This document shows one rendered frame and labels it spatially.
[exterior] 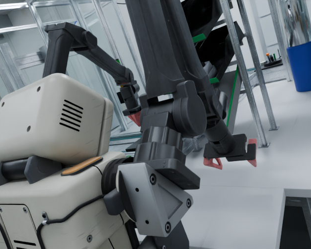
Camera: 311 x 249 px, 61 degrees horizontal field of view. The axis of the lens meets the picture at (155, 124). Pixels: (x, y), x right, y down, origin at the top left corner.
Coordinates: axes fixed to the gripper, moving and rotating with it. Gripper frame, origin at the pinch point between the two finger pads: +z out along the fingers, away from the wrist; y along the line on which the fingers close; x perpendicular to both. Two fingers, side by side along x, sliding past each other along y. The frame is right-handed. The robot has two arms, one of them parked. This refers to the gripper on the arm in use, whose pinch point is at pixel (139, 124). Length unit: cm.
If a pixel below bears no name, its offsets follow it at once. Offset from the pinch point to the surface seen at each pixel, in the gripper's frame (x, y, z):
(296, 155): -2, -66, 21
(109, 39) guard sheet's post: -20, 18, -46
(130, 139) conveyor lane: -16.3, 29.0, 13.1
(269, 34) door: -357, 27, -1
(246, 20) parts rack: -27, -53, -29
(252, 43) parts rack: -28, -53, -19
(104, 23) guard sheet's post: -21, 18, -54
